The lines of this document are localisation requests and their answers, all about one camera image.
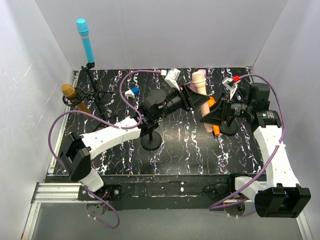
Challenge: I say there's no pink microphone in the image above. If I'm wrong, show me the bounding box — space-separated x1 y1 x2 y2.
191 69 210 117

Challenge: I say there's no black round-base mic stand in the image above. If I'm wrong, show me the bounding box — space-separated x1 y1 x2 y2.
140 128 162 151

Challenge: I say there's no shock-mount tripod mic stand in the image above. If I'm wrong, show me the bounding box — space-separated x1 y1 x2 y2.
60 83 109 120

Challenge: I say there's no black tripod mic stand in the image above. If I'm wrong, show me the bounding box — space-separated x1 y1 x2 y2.
81 62 113 121

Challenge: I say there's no gold microphone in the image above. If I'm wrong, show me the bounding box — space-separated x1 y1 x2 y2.
60 83 92 115

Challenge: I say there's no blue microphone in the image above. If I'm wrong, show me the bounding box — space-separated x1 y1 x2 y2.
76 18 95 64

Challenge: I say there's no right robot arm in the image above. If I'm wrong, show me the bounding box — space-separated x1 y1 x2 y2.
200 83 311 218

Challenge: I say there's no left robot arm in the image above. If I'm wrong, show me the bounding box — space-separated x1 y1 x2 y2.
59 84 210 193

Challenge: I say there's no orange microphone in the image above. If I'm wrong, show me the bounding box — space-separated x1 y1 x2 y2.
208 96 222 137

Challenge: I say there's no pink metronome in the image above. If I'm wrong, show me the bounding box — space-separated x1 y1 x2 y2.
189 69 207 92

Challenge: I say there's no blue and white block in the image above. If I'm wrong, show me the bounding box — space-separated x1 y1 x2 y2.
125 87 140 99

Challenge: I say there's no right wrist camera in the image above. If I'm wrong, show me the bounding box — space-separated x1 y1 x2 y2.
222 76 241 100

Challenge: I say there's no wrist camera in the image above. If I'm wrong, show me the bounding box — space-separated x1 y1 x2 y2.
222 76 241 100
160 68 181 90

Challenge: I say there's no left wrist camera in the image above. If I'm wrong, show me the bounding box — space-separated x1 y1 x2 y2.
160 68 181 90

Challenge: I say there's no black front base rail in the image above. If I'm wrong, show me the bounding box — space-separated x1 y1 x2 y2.
44 172 253 212

